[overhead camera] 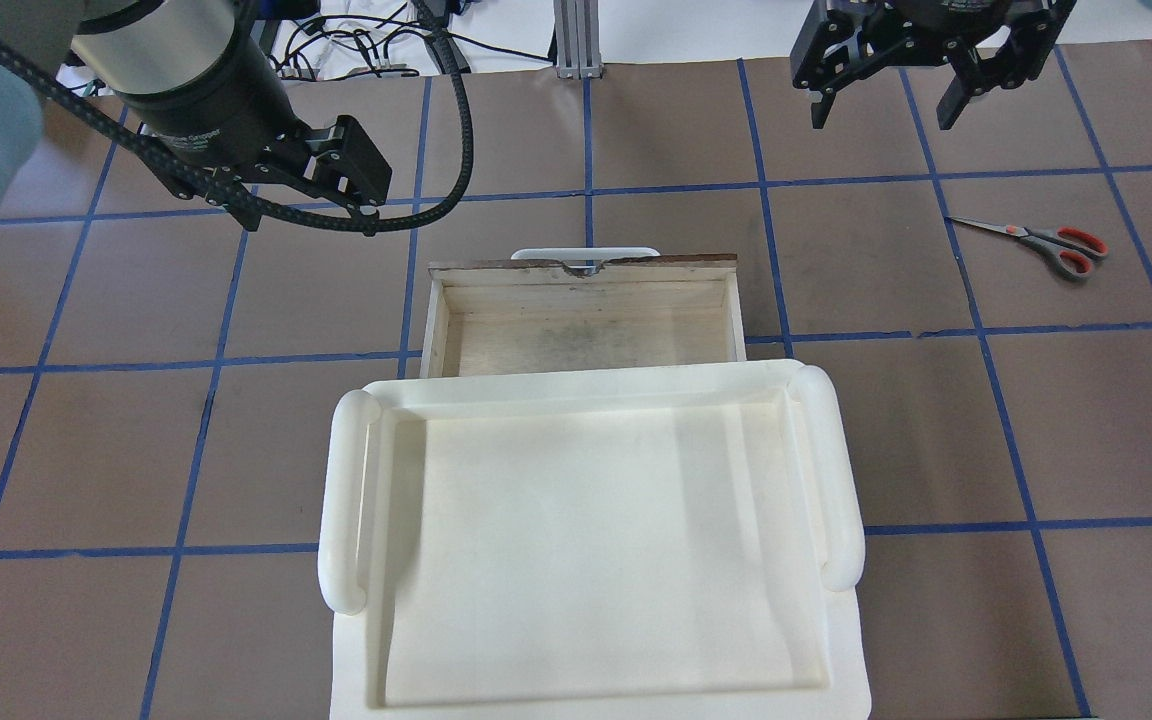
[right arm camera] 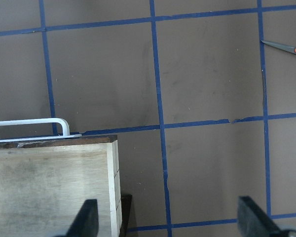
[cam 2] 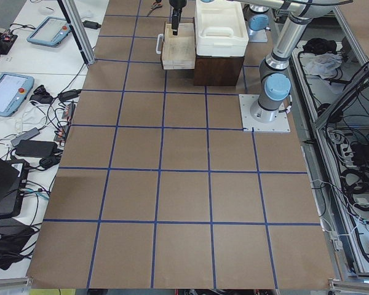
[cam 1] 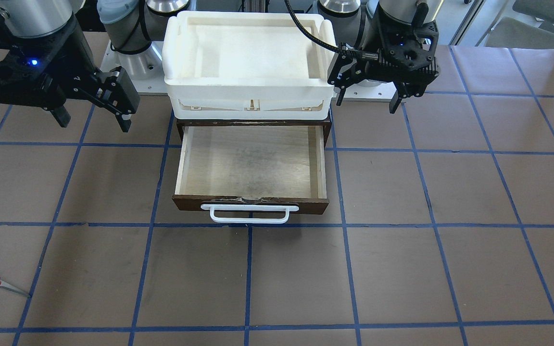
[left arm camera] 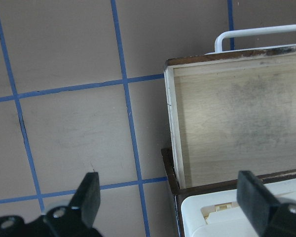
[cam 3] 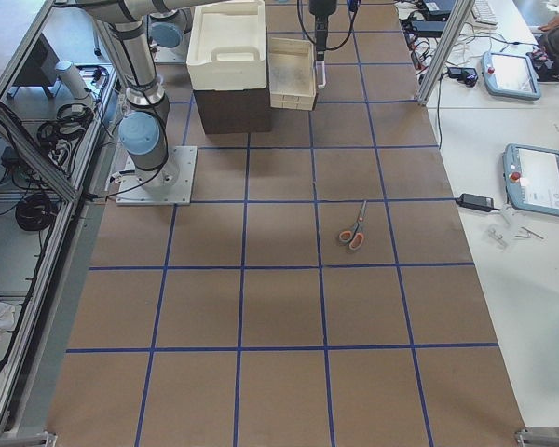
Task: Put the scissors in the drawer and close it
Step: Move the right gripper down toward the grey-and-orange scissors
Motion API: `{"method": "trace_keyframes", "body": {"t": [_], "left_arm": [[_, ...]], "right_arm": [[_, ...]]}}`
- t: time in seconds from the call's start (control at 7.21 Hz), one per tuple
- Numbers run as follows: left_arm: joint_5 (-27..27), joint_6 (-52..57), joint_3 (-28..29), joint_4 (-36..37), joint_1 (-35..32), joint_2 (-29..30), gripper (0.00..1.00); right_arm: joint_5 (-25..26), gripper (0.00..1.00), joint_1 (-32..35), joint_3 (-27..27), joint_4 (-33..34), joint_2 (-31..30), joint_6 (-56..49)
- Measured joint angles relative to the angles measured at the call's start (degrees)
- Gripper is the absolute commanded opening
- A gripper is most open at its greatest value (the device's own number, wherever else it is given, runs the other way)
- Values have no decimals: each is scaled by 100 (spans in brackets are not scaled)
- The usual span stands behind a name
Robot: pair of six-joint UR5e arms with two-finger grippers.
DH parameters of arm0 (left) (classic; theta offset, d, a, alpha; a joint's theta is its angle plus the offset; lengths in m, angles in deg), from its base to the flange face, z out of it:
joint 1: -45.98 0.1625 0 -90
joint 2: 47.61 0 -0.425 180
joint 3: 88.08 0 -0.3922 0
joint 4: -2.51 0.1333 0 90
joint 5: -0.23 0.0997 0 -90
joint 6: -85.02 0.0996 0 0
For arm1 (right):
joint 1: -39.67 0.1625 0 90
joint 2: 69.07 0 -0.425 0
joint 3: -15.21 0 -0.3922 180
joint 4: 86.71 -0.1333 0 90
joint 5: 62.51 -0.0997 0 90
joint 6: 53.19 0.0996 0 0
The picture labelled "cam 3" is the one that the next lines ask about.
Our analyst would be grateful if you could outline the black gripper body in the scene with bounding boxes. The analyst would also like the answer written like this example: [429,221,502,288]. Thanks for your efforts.
[308,0,337,51]

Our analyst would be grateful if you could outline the wooden drawer with white handle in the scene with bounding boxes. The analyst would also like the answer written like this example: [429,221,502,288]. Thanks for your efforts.
[267,37,317,111]

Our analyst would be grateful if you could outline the orange grey handled scissors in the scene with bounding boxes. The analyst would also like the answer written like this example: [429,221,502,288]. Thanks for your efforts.
[337,200,367,251]

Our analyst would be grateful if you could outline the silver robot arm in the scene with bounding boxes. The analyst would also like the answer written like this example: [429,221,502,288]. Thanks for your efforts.
[75,1,198,205]

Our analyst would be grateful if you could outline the white plastic tray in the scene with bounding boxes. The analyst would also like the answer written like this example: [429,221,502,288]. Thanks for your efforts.
[186,1,267,91]

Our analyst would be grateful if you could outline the dark brown wooden cabinet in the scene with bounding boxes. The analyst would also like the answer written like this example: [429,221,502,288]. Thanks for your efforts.
[194,87,272,135]

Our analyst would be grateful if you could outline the teach pendant far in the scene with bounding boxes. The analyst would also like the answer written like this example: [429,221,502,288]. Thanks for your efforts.
[481,51,541,101]

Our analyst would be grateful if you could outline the teach pendant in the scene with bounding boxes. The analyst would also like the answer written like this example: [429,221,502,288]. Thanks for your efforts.
[481,51,541,101]
[502,143,559,217]

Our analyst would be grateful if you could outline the black power adapter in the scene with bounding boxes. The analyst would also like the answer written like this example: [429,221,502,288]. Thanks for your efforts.
[456,193,495,212]

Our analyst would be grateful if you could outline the teach pendant near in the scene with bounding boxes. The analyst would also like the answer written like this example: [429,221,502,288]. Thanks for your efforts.
[502,143,559,217]

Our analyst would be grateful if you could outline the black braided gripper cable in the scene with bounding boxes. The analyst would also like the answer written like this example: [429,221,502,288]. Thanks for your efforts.
[296,0,358,52]

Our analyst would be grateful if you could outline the aluminium frame post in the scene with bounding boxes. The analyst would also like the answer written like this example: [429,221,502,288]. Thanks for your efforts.
[416,0,474,106]

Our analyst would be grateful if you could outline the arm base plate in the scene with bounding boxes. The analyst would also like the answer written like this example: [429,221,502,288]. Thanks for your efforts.
[116,146,198,206]

